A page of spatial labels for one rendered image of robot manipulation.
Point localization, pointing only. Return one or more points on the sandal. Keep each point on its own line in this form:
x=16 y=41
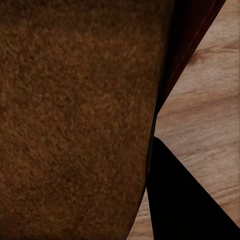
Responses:
x=81 y=85

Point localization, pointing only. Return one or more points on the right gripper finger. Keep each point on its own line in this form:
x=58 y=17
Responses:
x=180 y=208

